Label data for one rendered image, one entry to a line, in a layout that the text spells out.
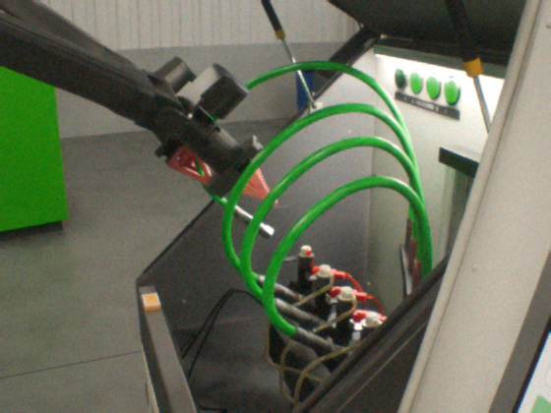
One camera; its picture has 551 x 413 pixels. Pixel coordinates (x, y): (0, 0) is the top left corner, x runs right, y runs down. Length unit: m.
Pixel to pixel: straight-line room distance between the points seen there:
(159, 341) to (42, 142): 3.20
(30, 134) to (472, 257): 3.73
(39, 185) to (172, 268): 3.03
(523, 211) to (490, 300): 0.10
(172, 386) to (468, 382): 0.50
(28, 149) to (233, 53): 4.13
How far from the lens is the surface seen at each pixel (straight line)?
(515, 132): 0.63
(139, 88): 0.82
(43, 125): 4.19
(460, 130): 1.07
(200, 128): 0.90
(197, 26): 7.65
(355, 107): 0.87
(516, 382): 0.60
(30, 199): 4.28
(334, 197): 0.71
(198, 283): 1.33
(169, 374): 1.02
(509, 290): 0.61
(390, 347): 0.71
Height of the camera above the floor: 1.52
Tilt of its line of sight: 19 degrees down
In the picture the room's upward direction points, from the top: straight up
